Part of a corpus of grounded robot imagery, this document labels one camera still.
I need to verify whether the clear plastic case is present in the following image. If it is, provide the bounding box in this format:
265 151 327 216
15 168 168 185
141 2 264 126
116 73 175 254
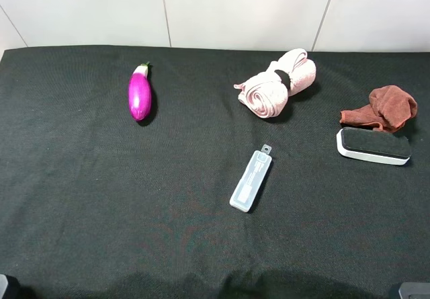
229 144 272 212

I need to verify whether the grey robot base left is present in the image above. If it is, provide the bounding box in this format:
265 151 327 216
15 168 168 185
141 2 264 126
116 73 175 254
0 274 21 299

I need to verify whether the grey robot base right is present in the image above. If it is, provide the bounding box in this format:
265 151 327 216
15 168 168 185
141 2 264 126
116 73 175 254
389 282 430 299

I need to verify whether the rolled pink towel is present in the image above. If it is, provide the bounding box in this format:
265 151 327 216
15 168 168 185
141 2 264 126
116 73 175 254
234 48 316 119

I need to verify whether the purple toy eggplant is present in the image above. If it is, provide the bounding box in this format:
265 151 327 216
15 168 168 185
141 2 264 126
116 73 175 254
128 63 152 121

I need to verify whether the black hair band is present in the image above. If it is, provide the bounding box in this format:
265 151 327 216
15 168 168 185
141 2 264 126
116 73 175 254
274 69 291 90

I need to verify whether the black and white eraser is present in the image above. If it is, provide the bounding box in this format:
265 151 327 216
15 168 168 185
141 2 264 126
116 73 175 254
336 127 411 166

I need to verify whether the crumpled brown cloth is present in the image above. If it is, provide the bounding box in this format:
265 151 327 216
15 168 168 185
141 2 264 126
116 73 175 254
340 85 418 133

